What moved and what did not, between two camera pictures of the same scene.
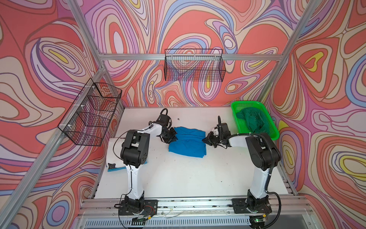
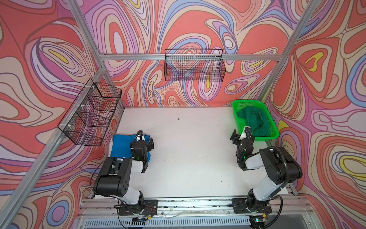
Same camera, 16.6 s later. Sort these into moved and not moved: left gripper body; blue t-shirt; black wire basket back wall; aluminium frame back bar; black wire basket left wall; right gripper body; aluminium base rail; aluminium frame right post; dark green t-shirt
Moved: blue t-shirt; left gripper body; right gripper body
Not moved: aluminium frame right post; aluminium base rail; dark green t-shirt; aluminium frame back bar; black wire basket left wall; black wire basket back wall
